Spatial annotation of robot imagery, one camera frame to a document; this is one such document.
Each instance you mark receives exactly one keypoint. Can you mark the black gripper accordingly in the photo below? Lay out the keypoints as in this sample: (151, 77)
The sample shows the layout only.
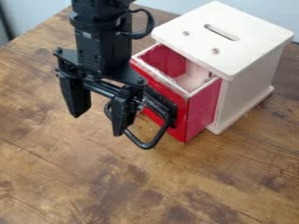
(98, 67)

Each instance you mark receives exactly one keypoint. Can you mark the red wooden drawer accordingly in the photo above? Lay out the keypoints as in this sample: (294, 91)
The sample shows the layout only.
(190, 88)

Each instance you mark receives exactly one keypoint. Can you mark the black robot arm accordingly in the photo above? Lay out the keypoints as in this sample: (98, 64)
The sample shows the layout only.
(107, 10)

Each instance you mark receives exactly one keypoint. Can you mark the white wooden cabinet box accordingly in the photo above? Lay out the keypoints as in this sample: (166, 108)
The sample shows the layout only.
(236, 45)

